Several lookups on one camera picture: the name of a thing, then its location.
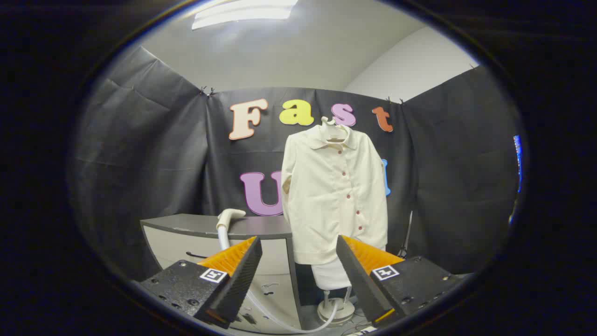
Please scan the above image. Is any ceiling light panel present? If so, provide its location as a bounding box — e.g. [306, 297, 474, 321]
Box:
[191, 0, 299, 31]

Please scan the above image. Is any black backdrop cloth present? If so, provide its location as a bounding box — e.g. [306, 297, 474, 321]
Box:
[70, 44, 523, 283]

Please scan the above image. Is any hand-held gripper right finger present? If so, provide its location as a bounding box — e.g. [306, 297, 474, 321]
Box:
[336, 235, 462, 327]

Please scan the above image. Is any cream button-up shirt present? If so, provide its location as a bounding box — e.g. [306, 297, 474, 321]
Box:
[281, 122, 389, 266]

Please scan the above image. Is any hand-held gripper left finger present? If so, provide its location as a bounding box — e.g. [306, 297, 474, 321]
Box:
[139, 236, 263, 330]

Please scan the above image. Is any grey cabinet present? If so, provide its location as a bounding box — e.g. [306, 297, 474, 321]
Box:
[140, 213, 304, 333]

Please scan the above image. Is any white clothes hanger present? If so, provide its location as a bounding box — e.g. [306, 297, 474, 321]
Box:
[321, 117, 349, 142]

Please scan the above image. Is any black tripod stand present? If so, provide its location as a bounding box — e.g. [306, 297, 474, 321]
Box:
[396, 210, 414, 259]

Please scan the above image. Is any white garment steamer head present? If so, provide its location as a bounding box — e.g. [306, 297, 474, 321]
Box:
[216, 209, 246, 231]

